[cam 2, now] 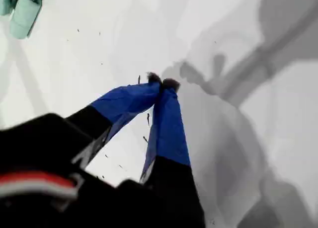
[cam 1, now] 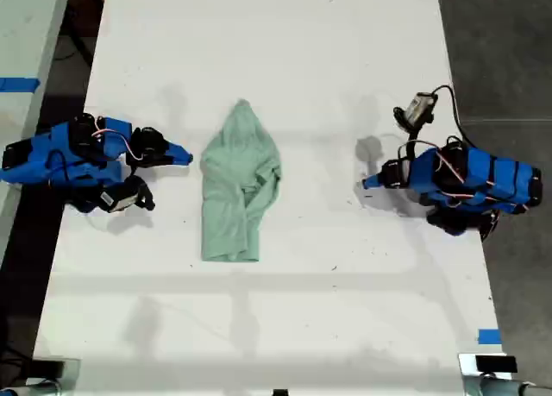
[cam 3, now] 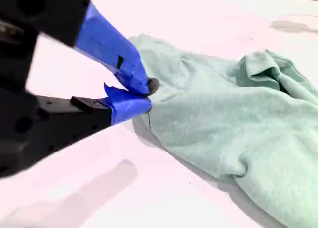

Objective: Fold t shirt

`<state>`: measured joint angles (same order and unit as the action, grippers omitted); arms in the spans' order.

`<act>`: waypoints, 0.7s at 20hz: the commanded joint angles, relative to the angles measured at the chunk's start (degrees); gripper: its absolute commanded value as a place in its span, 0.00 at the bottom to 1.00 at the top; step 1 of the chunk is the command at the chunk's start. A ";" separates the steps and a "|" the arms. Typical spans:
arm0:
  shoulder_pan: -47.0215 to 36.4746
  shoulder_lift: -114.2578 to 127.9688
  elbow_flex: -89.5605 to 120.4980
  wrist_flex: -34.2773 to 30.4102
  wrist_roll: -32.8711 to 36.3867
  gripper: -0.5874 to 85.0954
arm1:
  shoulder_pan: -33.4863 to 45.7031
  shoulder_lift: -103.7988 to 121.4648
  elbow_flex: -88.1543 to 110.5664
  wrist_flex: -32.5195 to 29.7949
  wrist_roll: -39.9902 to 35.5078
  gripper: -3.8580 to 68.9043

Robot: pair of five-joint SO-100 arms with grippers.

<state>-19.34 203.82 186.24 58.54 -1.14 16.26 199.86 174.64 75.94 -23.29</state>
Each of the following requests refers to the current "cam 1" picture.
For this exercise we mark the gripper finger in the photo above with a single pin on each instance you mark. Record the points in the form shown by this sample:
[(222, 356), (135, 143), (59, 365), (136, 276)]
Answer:
[(179, 155), (375, 181)]

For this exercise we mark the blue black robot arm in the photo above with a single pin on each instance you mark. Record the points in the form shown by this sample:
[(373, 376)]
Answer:
[(43, 154), (496, 176)]

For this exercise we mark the pale green T-shirt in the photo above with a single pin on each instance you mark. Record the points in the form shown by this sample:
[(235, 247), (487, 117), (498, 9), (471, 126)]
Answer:
[(235, 176)]

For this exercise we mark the long blue tape strip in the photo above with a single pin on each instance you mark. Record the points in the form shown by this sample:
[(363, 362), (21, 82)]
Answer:
[(19, 85)]

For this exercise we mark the white side table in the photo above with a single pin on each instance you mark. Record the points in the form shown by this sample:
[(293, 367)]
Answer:
[(26, 33)]

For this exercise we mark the short blue tape piece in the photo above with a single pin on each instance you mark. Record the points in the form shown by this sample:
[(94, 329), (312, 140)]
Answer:
[(489, 336)]

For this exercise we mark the small black box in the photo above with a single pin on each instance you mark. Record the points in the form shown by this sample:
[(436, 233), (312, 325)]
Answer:
[(496, 363), (47, 368)]

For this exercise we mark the grey metal tube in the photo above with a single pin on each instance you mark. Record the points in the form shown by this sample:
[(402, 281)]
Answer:
[(509, 388), (30, 389)]

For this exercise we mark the black camera stalk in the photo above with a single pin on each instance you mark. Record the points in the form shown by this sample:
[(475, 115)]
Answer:
[(413, 135)]

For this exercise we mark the arm camera box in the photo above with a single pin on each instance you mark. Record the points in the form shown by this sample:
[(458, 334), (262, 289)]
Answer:
[(416, 109), (125, 197)]

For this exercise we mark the silver metal bracket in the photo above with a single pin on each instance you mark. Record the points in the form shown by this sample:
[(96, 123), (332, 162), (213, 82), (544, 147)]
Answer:
[(466, 370)]

